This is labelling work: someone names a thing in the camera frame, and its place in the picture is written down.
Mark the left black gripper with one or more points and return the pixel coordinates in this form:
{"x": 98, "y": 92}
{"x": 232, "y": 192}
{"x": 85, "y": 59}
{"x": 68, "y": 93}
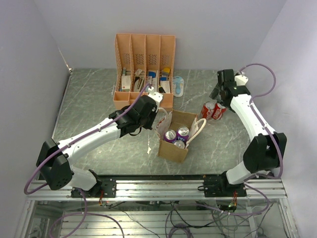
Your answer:
{"x": 153, "y": 113}

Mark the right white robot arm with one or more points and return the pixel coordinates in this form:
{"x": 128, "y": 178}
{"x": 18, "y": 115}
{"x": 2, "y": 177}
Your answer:
{"x": 264, "y": 155}

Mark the purple fanta can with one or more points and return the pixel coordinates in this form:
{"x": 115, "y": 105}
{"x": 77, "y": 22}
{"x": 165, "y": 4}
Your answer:
{"x": 179, "y": 144}
{"x": 170, "y": 136}
{"x": 183, "y": 133}

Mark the aluminium mounting rail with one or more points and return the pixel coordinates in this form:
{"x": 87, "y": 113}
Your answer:
{"x": 166, "y": 190}

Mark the blue packaged razor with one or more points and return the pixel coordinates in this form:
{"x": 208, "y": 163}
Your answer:
{"x": 178, "y": 86}

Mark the peach plastic file organizer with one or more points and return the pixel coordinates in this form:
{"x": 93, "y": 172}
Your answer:
{"x": 145, "y": 57}

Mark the red cola can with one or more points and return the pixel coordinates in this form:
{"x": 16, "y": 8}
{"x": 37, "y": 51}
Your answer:
{"x": 218, "y": 112}
{"x": 207, "y": 110}

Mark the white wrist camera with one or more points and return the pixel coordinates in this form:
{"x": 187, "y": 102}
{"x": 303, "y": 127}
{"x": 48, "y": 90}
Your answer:
{"x": 156, "y": 96}
{"x": 241, "y": 80}

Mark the patterned canvas tote bag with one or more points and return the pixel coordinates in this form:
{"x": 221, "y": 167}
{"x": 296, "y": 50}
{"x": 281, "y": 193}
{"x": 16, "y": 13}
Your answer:
{"x": 176, "y": 130}

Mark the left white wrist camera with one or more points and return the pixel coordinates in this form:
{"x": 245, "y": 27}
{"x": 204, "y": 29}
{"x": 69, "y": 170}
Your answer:
{"x": 156, "y": 96}

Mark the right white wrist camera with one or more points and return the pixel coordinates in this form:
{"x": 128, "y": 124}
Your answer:
{"x": 241, "y": 80}

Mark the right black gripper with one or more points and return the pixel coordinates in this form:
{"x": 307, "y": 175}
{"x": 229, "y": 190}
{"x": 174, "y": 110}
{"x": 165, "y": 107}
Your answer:
{"x": 215, "y": 92}

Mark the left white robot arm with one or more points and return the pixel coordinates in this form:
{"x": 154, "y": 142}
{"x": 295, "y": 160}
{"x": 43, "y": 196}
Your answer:
{"x": 56, "y": 160}

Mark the white stationery box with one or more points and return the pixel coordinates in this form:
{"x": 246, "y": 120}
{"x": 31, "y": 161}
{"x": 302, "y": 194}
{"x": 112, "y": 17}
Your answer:
{"x": 125, "y": 83}

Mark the small white card box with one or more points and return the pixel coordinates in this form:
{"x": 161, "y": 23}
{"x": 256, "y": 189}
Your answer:
{"x": 165, "y": 87}

